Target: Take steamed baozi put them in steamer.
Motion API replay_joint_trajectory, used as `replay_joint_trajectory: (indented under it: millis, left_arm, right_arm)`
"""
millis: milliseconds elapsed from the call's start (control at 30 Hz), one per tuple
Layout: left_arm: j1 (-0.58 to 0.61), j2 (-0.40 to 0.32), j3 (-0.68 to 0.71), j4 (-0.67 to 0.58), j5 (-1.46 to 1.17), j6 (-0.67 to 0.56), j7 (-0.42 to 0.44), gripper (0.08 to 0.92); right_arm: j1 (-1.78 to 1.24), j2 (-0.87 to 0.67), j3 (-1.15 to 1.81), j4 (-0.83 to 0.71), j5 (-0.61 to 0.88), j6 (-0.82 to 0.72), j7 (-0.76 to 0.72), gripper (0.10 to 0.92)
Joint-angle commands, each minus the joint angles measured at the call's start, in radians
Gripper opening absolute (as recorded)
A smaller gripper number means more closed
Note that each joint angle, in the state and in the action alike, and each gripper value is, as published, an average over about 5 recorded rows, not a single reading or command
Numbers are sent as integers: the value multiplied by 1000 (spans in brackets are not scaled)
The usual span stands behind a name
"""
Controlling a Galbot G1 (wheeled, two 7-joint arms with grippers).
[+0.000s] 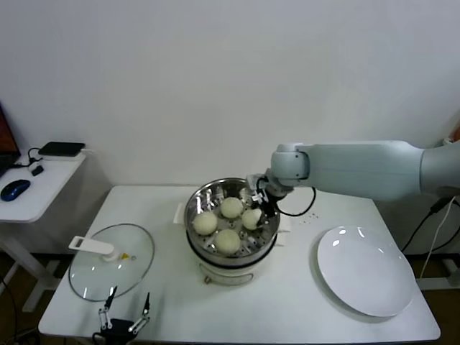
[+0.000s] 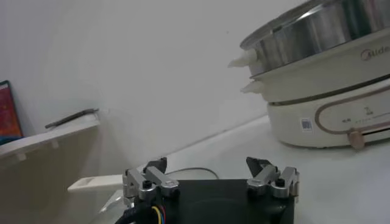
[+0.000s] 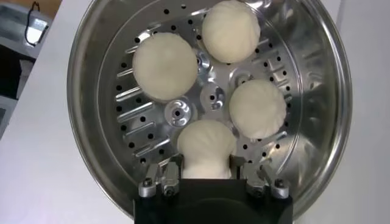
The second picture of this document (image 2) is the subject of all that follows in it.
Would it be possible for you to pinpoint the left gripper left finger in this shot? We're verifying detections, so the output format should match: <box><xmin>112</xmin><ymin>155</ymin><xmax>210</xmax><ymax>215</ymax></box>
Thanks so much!
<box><xmin>122</xmin><ymin>156</ymin><xmax>180</xmax><ymax>201</ymax></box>

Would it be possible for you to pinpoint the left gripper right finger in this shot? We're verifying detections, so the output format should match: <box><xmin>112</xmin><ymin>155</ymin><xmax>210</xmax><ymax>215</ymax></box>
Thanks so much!
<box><xmin>246</xmin><ymin>156</ymin><xmax>300</xmax><ymax>200</ymax></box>

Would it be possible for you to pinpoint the stainless steel steamer basket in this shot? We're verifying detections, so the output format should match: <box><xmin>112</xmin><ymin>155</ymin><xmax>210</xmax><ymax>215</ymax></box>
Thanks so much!
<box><xmin>227</xmin><ymin>0</ymin><xmax>390</xmax><ymax>77</ymax></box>

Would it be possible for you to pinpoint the cream cooker base with knob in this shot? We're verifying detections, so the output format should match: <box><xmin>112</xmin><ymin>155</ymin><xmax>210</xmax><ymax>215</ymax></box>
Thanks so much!
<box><xmin>267</xmin><ymin>77</ymin><xmax>390</xmax><ymax>150</ymax></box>

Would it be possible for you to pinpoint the flat white box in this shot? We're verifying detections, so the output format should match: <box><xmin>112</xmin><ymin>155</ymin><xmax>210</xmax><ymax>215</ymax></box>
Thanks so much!
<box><xmin>60</xmin><ymin>111</ymin><xmax>101</xmax><ymax>126</ymax></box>

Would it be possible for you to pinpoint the flat black box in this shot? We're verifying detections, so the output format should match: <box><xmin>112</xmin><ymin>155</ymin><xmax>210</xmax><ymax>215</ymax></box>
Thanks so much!
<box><xmin>44</xmin><ymin>108</ymin><xmax>100</xmax><ymax>129</ymax></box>

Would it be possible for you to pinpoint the white side desk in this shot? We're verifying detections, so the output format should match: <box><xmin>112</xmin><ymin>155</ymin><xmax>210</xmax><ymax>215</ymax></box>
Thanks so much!
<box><xmin>0</xmin><ymin>117</ymin><xmax>101</xmax><ymax>159</ymax></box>

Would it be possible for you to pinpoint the laptop screen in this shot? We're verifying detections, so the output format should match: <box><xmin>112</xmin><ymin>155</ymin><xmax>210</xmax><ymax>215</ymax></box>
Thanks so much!
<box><xmin>0</xmin><ymin>80</ymin><xmax>24</xmax><ymax>139</ymax></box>

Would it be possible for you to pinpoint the left gripper cable bundle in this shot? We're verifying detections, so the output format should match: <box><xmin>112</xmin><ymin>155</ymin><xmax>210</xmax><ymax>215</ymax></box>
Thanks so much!
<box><xmin>115</xmin><ymin>204</ymin><xmax>167</xmax><ymax>224</ymax></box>

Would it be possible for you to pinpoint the glass lid with white handle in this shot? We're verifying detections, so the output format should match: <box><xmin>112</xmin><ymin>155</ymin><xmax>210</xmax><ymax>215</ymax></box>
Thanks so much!
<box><xmin>67</xmin><ymin>166</ymin><xmax>220</xmax><ymax>224</ymax></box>

